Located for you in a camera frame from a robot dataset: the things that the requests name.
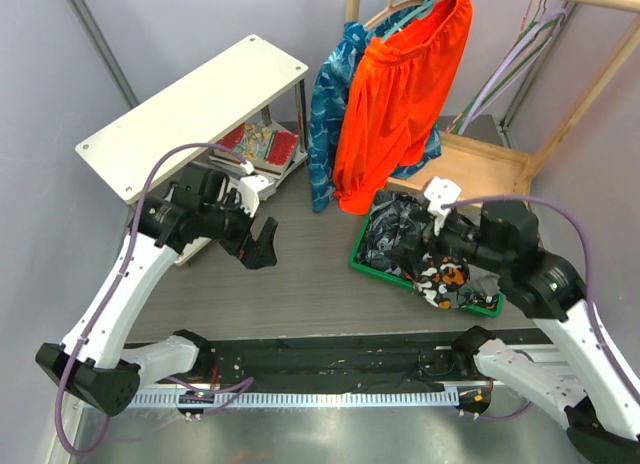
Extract stack of books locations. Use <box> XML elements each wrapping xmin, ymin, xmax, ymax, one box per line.
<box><xmin>206</xmin><ymin>154</ymin><xmax>295</xmax><ymax>201</ymax></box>

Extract grey shorts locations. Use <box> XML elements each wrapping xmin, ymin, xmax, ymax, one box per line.
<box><xmin>469</xmin><ymin>266</ymin><xmax>500</xmax><ymax>296</ymax></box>

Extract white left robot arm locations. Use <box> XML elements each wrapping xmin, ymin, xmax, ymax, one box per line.
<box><xmin>36</xmin><ymin>163</ymin><xmax>277</xmax><ymax>416</ymax></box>

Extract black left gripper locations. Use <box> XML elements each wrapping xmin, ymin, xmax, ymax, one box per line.
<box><xmin>199</xmin><ymin>189</ymin><xmax>277</xmax><ymax>269</ymax></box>

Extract white slotted cable duct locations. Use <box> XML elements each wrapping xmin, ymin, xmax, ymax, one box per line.
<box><xmin>129</xmin><ymin>387</ymin><xmax>459</xmax><ymax>409</ymax></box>

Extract wooden hanger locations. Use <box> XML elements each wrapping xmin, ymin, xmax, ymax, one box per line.
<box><xmin>364</xmin><ymin>0</ymin><xmax>424</xmax><ymax>30</ymax></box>

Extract red patterned book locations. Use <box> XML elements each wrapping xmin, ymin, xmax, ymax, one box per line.
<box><xmin>217</xmin><ymin>122</ymin><xmax>298</xmax><ymax>175</ymax></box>

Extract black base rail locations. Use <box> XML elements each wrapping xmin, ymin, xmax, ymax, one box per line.
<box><xmin>175</xmin><ymin>332</ymin><xmax>488</xmax><ymax>395</ymax></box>

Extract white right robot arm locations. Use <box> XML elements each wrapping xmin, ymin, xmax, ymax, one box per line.
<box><xmin>400</xmin><ymin>195</ymin><xmax>639</xmax><ymax>463</ymax></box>

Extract white two-tier shelf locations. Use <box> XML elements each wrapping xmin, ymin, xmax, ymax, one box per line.
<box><xmin>75</xmin><ymin>34</ymin><xmax>308</xmax><ymax>207</ymax></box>

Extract green plastic tray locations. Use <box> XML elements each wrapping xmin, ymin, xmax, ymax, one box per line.
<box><xmin>349</xmin><ymin>212</ymin><xmax>505</xmax><ymax>317</ymax></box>

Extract camouflage orange shorts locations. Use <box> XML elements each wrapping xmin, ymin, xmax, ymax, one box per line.
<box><xmin>412</xmin><ymin>256</ymin><xmax>504</xmax><ymax>315</ymax></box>

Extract blue patterned shorts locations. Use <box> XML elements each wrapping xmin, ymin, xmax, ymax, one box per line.
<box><xmin>308</xmin><ymin>8</ymin><xmax>413</xmax><ymax>213</ymax></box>

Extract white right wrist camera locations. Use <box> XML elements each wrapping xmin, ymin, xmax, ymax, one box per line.
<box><xmin>423</xmin><ymin>176</ymin><xmax>462</xmax><ymax>236</ymax></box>

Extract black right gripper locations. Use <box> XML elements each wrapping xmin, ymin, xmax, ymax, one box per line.
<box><xmin>384</xmin><ymin>201</ymin><xmax>508</xmax><ymax>278</ymax></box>

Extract wooden clothes rack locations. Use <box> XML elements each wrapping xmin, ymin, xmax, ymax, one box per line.
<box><xmin>343</xmin><ymin>0</ymin><xmax>640</xmax><ymax>220</ymax></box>

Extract green hanger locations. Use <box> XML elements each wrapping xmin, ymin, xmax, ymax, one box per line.
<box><xmin>452</xmin><ymin>11</ymin><xmax>566</xmax><ymax>135</ymax></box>

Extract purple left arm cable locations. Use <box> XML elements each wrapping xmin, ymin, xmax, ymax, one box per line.
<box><xmin>53</xmin><ymin>142</ymin><xmax>254</xmax><ymax>458</ymax></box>

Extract lilac hanger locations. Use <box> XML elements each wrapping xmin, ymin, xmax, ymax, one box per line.
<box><xmin>457</xmin><ymin>6</ymin><xmax>569</xmax><ymax>135</ymax></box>

